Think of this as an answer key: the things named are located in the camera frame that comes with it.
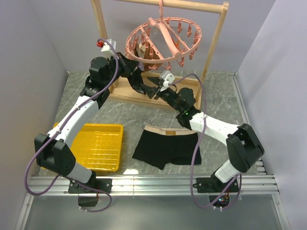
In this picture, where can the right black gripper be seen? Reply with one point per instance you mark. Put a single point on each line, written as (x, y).
(150, 91)

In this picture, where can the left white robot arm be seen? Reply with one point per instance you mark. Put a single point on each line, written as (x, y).
(102, 73)

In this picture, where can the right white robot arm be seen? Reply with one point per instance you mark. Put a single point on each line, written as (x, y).
(243, 146)

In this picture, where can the yellow plastic tray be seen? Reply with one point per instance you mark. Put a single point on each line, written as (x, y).
(94, 146)

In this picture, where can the brown underwear on hanger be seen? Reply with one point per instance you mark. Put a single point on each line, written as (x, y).
(142, 51)

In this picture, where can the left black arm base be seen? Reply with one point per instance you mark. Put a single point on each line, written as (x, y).
(89, 194)

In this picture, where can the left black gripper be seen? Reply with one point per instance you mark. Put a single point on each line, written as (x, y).
(128, 65)

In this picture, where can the black underwear beige waistband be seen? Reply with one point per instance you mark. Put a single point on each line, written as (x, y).
(159, 146)

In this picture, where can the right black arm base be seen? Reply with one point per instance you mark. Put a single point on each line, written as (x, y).
(228, 193)

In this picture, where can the wooden hanging rack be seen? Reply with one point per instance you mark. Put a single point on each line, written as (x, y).
(121, 91)

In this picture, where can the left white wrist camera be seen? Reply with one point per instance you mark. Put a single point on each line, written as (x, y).
(108, 45)

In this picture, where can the aluminium mounting rail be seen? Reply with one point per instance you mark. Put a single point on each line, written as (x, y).
(157, 203)

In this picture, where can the pink round clip hanger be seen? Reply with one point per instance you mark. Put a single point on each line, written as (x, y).
(182, 37)

